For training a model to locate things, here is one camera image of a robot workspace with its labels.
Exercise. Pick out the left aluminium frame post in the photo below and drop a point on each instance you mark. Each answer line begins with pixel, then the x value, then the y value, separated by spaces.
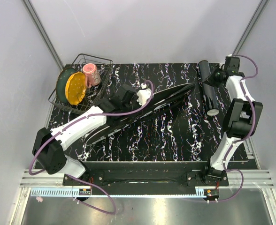
pixel 42 31

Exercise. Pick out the aluminium front frame rail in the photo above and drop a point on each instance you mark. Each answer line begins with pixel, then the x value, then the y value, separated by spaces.
pixel 148 197

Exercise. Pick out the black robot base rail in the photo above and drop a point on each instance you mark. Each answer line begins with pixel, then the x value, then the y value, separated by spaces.
pixel 145 178

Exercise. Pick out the dark green plate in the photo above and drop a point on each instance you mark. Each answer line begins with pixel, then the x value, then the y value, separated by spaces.
pixel 63 77

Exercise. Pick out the black shuttlecock tube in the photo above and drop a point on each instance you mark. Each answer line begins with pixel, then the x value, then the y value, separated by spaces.
pixel 209 95

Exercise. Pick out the small pink object on floor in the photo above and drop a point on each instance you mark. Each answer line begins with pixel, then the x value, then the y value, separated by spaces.
pixel 39 199

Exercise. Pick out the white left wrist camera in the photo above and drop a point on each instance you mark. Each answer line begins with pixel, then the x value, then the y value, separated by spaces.
pixel 145 93

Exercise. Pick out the black wire dish rack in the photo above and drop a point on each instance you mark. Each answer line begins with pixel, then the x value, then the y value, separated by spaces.
pixel 104 67

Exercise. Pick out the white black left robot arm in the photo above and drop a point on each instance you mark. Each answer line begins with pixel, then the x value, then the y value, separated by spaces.
pixel 50 145

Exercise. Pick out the aluminium frame post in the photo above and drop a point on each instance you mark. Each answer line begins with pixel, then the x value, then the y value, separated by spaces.
pixel 250 26
pixel 42 31

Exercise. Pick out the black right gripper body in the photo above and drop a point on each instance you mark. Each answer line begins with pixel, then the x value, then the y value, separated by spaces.
pixel 213 78

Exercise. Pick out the black sport racket bag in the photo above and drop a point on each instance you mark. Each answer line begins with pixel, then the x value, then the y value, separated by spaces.
pixel 147 107

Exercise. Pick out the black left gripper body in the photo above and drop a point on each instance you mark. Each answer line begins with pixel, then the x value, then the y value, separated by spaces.
pixel 133 105

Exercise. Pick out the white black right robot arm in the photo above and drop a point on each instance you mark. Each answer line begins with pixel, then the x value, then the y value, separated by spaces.
pixel 240 121

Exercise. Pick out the pink patterned mug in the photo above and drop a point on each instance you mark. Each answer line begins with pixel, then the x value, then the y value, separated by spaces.
pixel 92 76

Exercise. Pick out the yellow dotted plate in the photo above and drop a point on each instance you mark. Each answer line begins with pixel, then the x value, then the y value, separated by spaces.
pixel 75 88

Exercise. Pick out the right aluminium frame post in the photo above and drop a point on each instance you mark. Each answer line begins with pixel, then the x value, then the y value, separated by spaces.
pixel 250 26

